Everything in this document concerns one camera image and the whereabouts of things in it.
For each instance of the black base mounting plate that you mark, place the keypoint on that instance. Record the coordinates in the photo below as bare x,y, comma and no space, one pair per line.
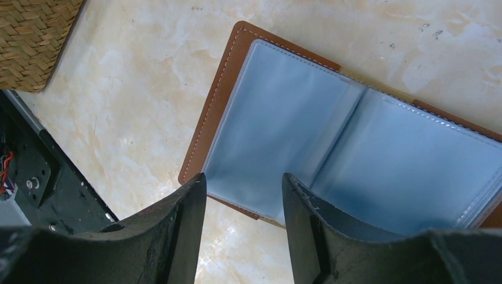
40,185

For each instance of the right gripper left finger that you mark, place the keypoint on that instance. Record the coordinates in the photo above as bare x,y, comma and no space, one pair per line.
159,244

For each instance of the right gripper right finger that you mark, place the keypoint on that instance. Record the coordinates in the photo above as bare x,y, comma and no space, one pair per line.
327,245

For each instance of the woven straw divided tray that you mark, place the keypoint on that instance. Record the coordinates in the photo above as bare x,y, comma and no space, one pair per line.
33,34

